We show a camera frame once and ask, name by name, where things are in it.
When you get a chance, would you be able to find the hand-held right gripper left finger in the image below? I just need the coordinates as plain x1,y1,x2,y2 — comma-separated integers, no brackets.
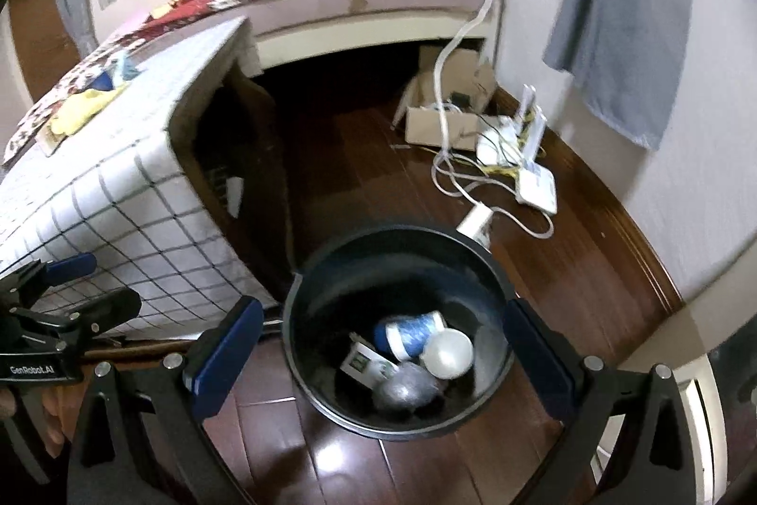
66,295,265,505

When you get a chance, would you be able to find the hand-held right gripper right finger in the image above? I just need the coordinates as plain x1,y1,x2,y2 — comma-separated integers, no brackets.
502,298,711,505

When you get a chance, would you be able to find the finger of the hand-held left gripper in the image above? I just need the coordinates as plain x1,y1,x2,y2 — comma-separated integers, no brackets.
12,252,97,299
65,286,143,340

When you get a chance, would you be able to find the white paper cup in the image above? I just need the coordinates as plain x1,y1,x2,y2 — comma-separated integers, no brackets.
421,328,475,381

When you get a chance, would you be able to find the black trash bin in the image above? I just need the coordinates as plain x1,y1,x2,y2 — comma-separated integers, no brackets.
282,224,515,442

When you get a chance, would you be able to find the blue paper cup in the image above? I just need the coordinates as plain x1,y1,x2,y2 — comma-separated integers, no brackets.
372,311,447,363

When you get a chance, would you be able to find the clear plastic bag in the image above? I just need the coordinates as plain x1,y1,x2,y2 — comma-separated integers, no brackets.
374,362,441,411

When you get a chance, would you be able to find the green and white box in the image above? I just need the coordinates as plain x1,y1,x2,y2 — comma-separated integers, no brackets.
340,333,400,390

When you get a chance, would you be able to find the white grid tablecloth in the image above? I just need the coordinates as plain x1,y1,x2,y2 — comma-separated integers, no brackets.
0,15,279,334

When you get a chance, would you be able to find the white power strip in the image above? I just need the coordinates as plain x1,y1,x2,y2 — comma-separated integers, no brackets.
457,203,492,246

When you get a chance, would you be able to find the yellow cloth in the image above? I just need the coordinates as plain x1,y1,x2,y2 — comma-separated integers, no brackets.
50,85,128,138

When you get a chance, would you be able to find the white modem box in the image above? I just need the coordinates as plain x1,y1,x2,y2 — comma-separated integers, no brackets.
514,168,560,215

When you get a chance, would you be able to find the white router with antennas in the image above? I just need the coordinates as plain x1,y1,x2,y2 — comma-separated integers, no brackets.
476,85,548,170

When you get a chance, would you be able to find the brown wooden door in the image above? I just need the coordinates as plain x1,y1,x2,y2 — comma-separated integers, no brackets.
9,0,78,86

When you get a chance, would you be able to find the open cardboard box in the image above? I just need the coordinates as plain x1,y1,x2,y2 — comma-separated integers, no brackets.
405,44,498,151

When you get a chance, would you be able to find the thin white cable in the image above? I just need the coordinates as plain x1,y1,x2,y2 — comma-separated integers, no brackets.
431,150,555,241

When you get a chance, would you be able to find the thick white cable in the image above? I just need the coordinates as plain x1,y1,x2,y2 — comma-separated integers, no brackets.
431,0,510,198

